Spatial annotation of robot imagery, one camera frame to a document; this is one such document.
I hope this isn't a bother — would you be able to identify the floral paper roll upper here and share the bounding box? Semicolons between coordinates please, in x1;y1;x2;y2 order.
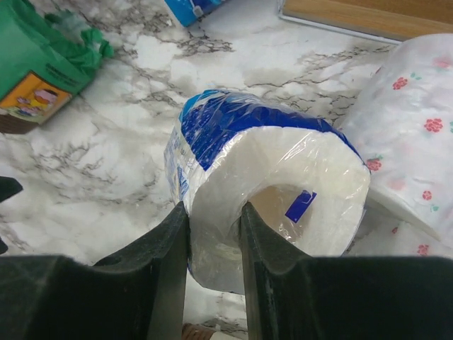
341;33;452;247

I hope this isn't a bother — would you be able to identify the blue white paper towel roll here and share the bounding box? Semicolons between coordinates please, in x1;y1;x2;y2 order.
164;0;223;27

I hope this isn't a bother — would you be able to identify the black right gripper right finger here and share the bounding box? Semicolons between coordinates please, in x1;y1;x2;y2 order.
240;203;452;339

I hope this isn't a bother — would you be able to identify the green wrapped roll near left arm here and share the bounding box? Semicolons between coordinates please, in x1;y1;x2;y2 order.
1;1;113;135

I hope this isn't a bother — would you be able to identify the floral paper roll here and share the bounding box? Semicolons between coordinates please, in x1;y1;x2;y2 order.
346;212;452;258
341;33;452;247

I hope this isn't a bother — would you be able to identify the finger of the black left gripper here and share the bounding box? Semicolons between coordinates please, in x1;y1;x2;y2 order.
1;176;23;255

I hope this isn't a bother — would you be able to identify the floral paper roll lower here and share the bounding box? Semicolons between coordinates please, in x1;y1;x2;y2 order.
346;212;452;258

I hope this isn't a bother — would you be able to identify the white wire wooden shelf rack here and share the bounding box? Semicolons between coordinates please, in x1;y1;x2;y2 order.
279;0;452;41

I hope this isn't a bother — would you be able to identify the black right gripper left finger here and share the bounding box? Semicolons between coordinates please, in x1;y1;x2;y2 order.
1;204;188;339

